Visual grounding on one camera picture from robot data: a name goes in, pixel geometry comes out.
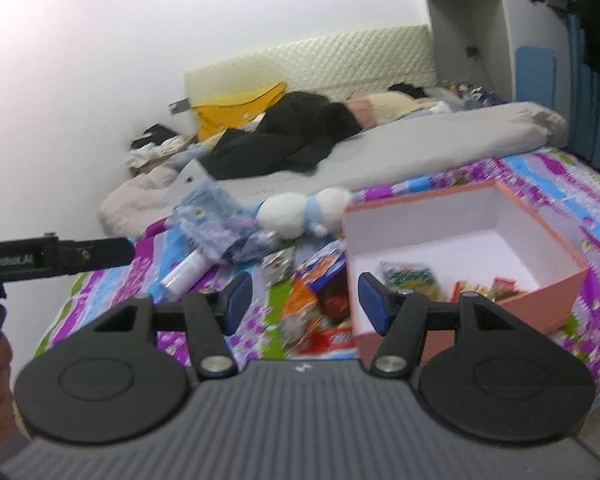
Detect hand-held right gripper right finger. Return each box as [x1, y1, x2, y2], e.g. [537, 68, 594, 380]
[357, 272, 520, 380]

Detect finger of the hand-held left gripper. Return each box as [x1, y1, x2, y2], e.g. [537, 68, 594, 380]
[55, 237, 136, 276]

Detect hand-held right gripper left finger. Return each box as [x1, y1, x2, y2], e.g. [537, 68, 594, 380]
[92, 272, 254, 380]

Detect small red snack packet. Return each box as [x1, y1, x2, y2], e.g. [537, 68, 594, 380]
[320, 280, 355, 325]

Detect green snack packet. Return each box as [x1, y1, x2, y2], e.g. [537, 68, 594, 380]
[379, 261, 440, 293]

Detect small dark snack packet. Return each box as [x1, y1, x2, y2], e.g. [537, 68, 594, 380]
[264, 249, 297, 281]

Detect brown striped red label packet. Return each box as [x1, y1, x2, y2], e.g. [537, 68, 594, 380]
[297, 326, 357, 358]

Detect blue snack packet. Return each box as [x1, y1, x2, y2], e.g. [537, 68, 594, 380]
[297, 245, 350, 293]

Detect large orange red snack packet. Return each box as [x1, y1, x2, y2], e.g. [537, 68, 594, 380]
[280, 280, 326, 347]

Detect brown dried snack packet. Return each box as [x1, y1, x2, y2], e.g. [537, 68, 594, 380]
[451, 280, 488, 305]

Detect pink cardboard box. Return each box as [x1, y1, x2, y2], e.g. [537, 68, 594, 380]
[342, 180, 591, 368]

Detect person's left hand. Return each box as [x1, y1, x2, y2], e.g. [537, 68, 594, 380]
[0, 335, 21, 466]

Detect white cylindrical can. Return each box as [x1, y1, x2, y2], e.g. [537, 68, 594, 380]
[161, 251, 216, 296]

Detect crumpled clear plastic bag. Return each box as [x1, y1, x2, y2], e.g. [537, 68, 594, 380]
[172, 159, 281, 266]

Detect white and blue plush toy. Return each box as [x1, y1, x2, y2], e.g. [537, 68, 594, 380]
[256, 186, 356, 239]

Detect pile of clothes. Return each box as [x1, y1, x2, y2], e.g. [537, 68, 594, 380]
[126, 124, 186, 168]

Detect blue grey garment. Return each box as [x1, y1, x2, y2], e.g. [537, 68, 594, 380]
[169, 142, 208, 171]

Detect grey duvet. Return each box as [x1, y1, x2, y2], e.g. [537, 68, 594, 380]
[97, 101, 570, 241]

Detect black jacket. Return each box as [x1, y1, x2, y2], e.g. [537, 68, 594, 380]
[200, 91, 376, 181]

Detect yellow pillow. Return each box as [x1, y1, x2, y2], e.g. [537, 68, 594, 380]
[191, 81, 287, 143]

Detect beige pink pillow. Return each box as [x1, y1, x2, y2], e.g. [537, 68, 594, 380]
[344, 91, 453, 127]

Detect purple floral printed quilt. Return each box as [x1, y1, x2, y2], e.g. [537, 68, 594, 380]
[32, 147, 600, 411]

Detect cluster of small bedside bottles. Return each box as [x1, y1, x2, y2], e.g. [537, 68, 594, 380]
[442, 80, 503, 107]

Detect cream quilted headboard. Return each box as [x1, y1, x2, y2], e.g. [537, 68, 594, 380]
[184, 24, 436, 111]

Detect blue chair back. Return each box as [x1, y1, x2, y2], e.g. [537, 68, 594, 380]
[514, 46, 555, 111]

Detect hanging dark blue clothes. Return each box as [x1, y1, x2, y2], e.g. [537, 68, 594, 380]
[530, 0, 600, 178]

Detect white wardrobe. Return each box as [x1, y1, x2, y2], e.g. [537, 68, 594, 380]
[425, 0, 573, 111]

